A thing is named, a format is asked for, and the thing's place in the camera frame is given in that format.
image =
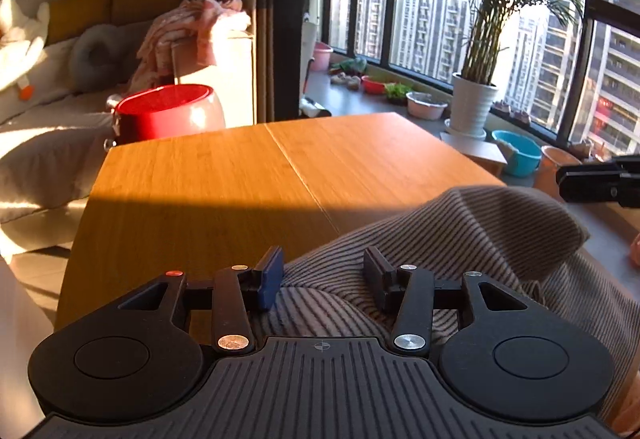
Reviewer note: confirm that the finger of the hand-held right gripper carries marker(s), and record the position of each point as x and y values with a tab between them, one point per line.
590	184

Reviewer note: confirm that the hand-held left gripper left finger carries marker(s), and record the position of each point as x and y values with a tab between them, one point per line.
267	279

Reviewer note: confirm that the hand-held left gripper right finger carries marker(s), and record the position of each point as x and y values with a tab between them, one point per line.
378	276

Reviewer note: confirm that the striped beige knit sweater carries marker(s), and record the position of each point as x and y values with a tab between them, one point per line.
450	239

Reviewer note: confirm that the orange plastic bucket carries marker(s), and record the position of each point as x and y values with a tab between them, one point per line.
547	174

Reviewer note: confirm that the blue plastic basin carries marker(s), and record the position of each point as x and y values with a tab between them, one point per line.
520	154

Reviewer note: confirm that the white low stool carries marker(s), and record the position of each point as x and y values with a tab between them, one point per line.
475	151

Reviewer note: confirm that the potted palm in white pot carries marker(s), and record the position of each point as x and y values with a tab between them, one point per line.
475	94

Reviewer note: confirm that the pale pink planter bowl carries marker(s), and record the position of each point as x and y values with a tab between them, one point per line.
426	106

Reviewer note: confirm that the green sprouts tray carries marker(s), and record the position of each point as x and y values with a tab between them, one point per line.
397	93

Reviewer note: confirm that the red bowl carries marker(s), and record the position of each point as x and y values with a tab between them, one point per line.
372	85

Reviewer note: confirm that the red round bucket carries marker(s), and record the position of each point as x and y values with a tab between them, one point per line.
165	114

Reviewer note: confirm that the small beige shoes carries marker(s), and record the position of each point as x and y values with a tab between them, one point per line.
346	81

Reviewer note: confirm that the green toy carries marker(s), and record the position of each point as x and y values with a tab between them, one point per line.
350	66

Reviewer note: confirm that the pink plastic basin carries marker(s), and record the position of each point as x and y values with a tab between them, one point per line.
321	56

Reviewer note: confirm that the grey sofa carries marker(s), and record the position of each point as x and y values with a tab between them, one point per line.
45	149

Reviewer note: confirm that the brown curtain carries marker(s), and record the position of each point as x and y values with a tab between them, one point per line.
265	19

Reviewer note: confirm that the white upright vacuum cleaner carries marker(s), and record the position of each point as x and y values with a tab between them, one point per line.
312	19

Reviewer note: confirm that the pink patterned blanket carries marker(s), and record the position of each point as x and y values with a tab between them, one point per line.
190	24

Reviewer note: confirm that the grey neck pillow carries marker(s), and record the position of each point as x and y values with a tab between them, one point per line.
100	54

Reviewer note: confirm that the white goose plush toy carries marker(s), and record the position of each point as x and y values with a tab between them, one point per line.
17	44

